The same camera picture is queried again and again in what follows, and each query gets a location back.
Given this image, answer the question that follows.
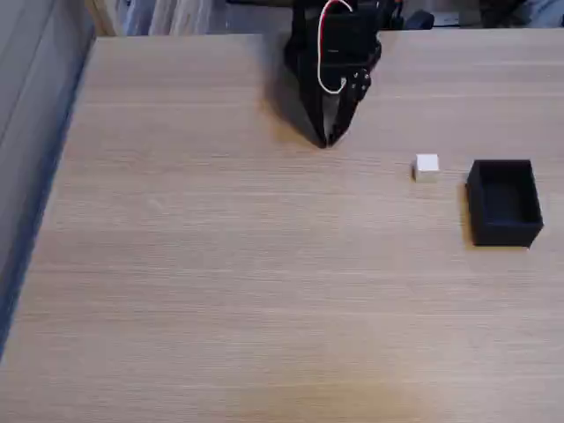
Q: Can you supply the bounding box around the black open box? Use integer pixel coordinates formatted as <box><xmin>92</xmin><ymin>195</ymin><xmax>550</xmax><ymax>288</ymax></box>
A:
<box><xmin>465</xmin><ymin>159</ymin><xmax>545</xmax><ymax>249</ymax></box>

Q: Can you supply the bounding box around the small black background object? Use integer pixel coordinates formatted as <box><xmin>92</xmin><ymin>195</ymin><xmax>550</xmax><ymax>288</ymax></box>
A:
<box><xmin>404</xmin><ymin>11</ymin><xmax>435</xmax><ymax>31</ymax></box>

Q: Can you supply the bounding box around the white and red cable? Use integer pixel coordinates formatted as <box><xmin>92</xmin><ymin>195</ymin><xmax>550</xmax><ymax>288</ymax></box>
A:
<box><xmin>316</xmin><ymin>0</ymin><xmax>354</xmax><ymax>95</ymax></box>

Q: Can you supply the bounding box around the light wooden strip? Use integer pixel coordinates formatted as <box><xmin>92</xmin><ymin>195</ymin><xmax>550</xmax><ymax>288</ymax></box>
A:
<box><xmin>85</xmin><ymin>0</ymin><xmax>119</xmax><ymax>37</ymax></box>

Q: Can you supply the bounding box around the blue-grey background object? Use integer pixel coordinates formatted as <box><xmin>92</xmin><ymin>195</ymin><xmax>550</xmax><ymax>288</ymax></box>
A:
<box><xmin>523</xmin><ymin>0</ymin><xmax>564</xmax><ymax>29</ymax></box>

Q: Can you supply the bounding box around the white block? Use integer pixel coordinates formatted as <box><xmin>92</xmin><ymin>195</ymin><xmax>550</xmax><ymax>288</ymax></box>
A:
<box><xmin>412</xmin><ymin>153</ymin><xmax>441</xmax><ymax>183</ymax></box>

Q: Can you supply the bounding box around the pale wooden boards stack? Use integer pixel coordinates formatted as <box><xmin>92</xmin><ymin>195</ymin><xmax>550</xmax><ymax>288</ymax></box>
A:
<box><xmin>121</xmin><ymin>0</ymin><xmax>230</xmax><ymax>37</ymax></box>

